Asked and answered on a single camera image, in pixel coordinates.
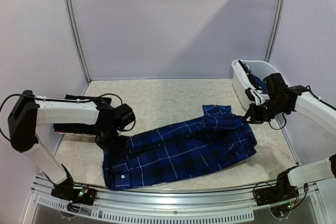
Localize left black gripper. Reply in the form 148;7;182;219
97;126;127;154

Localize black t-shirt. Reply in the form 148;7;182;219
53;94;112;135

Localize blue plaid shirt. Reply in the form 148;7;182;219
102;105;257;190

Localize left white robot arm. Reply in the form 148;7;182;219
7;90;135;200

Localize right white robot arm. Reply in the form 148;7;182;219
243;73;335;201

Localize white laundry basket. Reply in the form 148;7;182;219
232;59;278;110

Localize black garment in basket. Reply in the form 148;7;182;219
239;60;267;94

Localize white towel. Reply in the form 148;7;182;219
234;61;255;89

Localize perforated metal front panel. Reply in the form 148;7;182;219
23;195;256;223

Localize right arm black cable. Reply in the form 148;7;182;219
267;84;336;130

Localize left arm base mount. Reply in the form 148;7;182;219
51;168;97;206

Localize aluminium front rail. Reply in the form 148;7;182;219
27;173;258;210

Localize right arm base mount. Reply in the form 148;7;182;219
253;169;309;210

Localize right wall metal profile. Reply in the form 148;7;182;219
265;0;285;62

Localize wall metal profile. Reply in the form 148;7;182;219
64;0;91;84
265;0;285;62

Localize left wall metal profile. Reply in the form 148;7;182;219
64;0;91;84

